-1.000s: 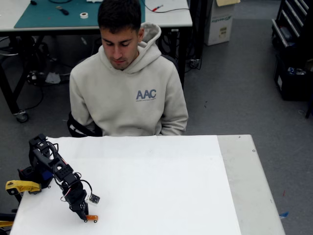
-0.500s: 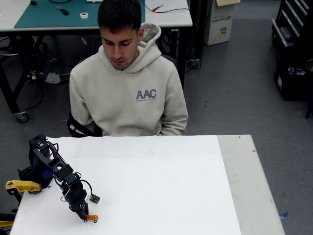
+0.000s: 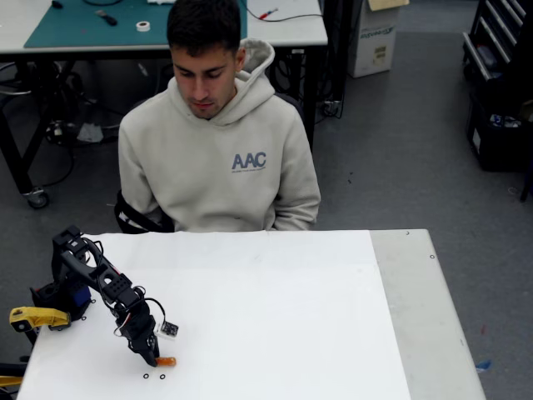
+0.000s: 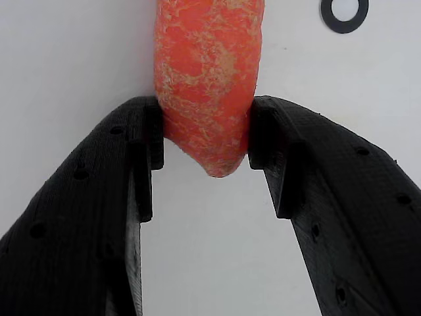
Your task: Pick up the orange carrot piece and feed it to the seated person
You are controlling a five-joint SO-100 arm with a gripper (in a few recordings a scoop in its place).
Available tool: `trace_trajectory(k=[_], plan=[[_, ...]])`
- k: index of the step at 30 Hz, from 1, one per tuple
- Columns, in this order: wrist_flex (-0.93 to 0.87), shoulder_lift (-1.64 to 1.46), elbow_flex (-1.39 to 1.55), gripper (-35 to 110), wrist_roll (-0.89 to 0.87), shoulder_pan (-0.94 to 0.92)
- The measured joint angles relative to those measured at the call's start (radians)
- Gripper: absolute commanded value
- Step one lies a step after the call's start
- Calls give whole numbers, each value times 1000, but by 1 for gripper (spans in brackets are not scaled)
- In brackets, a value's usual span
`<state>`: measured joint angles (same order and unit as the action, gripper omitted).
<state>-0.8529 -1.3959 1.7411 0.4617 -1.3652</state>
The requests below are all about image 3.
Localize beige paper folder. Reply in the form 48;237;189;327
368;0;411;12

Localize white cardboard box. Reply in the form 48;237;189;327
348;0;411;79

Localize large white paper sheet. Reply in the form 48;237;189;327
15;228;413;400

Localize green cutting mat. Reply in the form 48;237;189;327
23;0;248;49

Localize black utility knife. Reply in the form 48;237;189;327
94;8;118;26

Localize black drawer cabinet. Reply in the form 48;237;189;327
461;0;533;83

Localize black cable with red tips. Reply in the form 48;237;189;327
246;7;324;23

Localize man in beige hoodie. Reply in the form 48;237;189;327
118;0;322;233

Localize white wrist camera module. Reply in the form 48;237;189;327
156;320;181;341

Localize grey caster wheel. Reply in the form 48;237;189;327
23;187;50;209

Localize yellow table clamp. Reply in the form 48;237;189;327
0;362;28;388
8;306;71;333

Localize black storage bin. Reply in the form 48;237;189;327
465;89;533;173

